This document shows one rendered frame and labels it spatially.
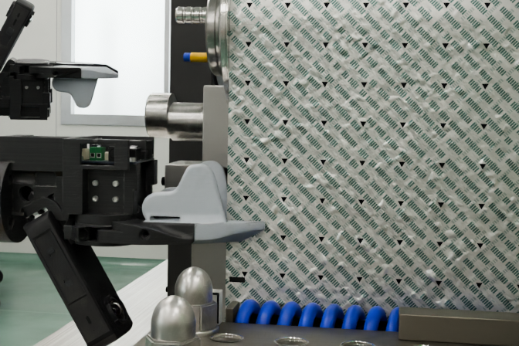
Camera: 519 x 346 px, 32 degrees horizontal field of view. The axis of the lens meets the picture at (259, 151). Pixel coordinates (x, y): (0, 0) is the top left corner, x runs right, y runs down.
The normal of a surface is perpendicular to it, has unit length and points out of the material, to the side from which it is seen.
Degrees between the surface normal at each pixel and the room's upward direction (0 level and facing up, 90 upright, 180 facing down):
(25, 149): 90
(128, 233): 90
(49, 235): 90
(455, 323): 90
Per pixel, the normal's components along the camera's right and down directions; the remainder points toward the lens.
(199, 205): -0.13, 0.05
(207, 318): 0.77, 0.04
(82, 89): 0.05, 0.18
